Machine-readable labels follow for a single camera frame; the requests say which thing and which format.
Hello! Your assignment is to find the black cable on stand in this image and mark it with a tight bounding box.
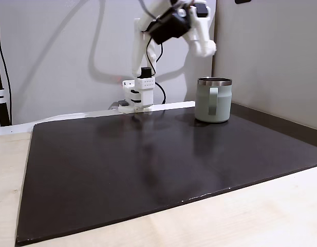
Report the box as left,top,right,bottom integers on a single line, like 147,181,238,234
0,5,13,125

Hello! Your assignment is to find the black table mat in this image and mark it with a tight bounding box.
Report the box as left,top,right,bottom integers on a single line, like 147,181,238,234
14,102,317,246

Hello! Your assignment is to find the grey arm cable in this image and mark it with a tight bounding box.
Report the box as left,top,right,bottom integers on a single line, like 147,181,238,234
137,0,159,21

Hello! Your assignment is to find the sage green metal mug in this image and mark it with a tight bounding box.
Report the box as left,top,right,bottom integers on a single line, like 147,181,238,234
194,76,233,124

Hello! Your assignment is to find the grey table clamp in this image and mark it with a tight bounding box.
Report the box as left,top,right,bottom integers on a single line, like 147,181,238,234
108,100,129,111

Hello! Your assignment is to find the black stand pole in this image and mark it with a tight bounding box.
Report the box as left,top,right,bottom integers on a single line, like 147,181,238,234
0,38,11,127

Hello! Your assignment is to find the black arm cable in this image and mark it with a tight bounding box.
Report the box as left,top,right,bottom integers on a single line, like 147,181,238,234
145,36,166,105

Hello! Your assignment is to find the black camera box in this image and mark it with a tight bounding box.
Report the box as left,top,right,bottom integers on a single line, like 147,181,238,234
148,7,193,45

